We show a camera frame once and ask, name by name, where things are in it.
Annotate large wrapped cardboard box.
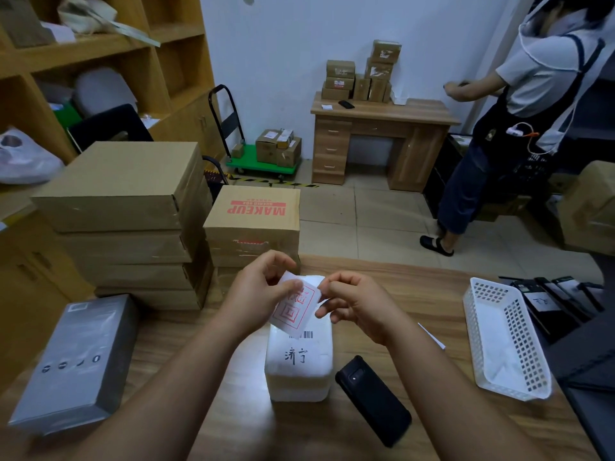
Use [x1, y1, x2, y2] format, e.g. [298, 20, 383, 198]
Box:
[557, 160, 615, 257]

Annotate black handheld scanner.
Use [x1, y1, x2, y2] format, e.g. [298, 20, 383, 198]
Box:
[334, 355, 413, 449]

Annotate wooden drawer desk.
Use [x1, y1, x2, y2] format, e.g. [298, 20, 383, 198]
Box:
[309, 90, 461, 193]

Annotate red printed cardboard box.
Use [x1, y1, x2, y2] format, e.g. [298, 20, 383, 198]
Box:
[203, 185, 302, 270]

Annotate red stamped white sticker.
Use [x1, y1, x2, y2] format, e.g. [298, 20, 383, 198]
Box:
[268, 271, 323, 337]

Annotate black office chair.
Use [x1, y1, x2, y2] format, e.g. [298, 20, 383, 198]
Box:
[67, 104, 230, 197]

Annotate crumpled white bag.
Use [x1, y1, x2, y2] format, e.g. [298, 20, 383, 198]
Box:
[57, 0, 162, 49]

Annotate small green packet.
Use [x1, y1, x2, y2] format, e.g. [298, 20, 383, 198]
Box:
[50, 100, 83, 130]

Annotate stack of large cardboard boxes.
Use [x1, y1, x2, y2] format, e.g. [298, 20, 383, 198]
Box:
[0, 0, 227, 394]

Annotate black plastic crate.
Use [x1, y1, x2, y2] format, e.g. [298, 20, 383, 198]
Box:
[422, 131, 477, 219]
[509, 153, 554, 202]

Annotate white perforated plastic tray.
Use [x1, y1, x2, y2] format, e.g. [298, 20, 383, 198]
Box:
[463, 277, 554, 403]

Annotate green platform trolley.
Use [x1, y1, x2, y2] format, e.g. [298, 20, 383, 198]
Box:
[208, 85, 302, 184]

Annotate person's left hand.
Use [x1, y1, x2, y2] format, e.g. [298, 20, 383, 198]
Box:
[213, 250, 304, 341]

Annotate black scanners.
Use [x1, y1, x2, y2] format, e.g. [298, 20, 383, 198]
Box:
[511, 280, 580, 341]

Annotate white foam parcel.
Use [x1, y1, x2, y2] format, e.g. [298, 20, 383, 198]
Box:
[264, 275, 335, 403]

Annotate dark metal shelf rack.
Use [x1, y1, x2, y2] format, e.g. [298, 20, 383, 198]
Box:
[566, 57, 615, 164]
[547, 302, 615, 461]

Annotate black flat device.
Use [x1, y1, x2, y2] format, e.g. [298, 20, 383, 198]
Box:
[552, 275, 602, 312]
[533, 277, 595, 322]
[576, 282, 605, 312]

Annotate person's right forearm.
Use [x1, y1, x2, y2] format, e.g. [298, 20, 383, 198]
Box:
[386, 326, 548, 461]

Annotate grey soft parcel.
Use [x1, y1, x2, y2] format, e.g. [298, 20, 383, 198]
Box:
[72, 67, 139, 118]

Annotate person's left forearm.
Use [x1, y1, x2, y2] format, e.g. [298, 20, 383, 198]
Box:
[72, 321, 241, 461]

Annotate stack of small cardboard boxes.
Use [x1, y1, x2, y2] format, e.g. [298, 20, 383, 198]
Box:
[320, 39, 403, 104]

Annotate medium taped cardboard box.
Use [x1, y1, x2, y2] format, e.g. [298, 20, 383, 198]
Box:
[255, 136, 302, 168]

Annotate stack of white stickers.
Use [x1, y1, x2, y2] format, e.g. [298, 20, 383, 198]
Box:
[416, 323, 447, 351]

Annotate person's right hand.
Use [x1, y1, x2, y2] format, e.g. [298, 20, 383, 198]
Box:
[315, 271, 414, 349]

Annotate knotted white plastic bag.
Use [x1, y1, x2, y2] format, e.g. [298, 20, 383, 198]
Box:
[0, 128, 66, 186]

